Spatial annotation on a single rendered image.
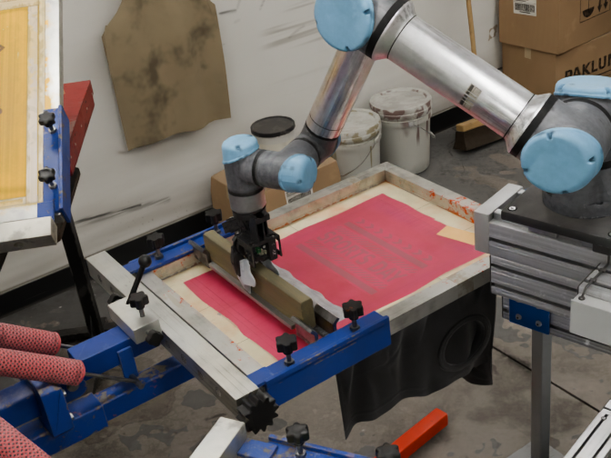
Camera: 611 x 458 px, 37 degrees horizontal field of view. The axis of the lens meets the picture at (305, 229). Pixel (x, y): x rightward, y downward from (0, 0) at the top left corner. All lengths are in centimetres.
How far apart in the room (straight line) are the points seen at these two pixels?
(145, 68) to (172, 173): 54
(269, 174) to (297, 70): 265
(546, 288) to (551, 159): 38
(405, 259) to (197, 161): 223
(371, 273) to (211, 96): 217
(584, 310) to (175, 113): 273
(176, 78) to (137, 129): 28
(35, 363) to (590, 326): 99
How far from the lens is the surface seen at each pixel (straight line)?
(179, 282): 217
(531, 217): 167
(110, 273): 209
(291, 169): 175
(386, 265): 211
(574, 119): 150
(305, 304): 183
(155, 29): 393
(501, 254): 180
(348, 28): 152
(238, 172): 181
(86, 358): 184
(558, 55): 503
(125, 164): 406
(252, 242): 189
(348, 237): 224
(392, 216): 231
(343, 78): 176
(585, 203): 166
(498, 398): 320
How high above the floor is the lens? 208
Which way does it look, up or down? 29 degrees down
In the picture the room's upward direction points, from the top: 8 degrees counter-clockwise
